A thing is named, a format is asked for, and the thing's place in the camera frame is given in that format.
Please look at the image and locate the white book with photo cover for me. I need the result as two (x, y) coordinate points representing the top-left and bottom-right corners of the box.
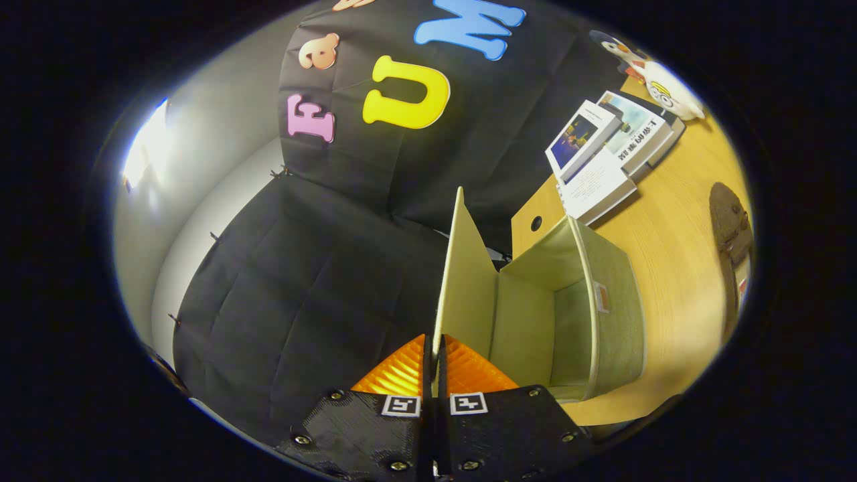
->
(546, 100), (623, 181)

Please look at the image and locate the black backdrop cloth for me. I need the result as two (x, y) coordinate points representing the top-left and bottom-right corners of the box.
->
(144, 0), (643, 446)

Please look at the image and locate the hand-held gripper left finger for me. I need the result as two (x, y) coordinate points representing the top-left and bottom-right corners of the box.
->
(276, 333), (433, 482)

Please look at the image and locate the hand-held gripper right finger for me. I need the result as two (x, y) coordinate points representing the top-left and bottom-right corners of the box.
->
(435, 333), (593, 482)

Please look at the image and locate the large ceiling light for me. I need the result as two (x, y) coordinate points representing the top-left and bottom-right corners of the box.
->
(121, 99), (169, 191)

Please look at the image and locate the brown fuzzy shoe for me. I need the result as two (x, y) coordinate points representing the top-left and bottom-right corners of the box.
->
(708, 181), (756, 339)

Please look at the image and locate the white plush toy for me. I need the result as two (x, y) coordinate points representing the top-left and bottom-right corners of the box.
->
(633, 60), (706, 121)

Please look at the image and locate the green fabric storage box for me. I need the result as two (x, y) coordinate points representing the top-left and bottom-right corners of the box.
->
(433, 186), (647, 404)

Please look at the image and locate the white book with text cover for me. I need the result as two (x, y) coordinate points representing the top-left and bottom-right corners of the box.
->
(556, 147), (638, 225)

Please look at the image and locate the penguin plush toy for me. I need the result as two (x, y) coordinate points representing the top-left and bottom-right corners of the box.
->
(589, 30), (650, 81)

